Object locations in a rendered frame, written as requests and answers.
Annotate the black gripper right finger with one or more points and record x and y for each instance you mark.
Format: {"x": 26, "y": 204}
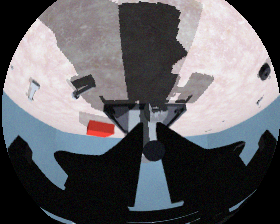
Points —
{"x": 186, "y": 163}

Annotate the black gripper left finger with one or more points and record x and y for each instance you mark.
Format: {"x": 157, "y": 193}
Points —
{"x": 118, "y": 167}

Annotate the red rectangular block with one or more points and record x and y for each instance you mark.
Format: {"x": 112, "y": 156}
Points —
{"x": 100, "y": 129}

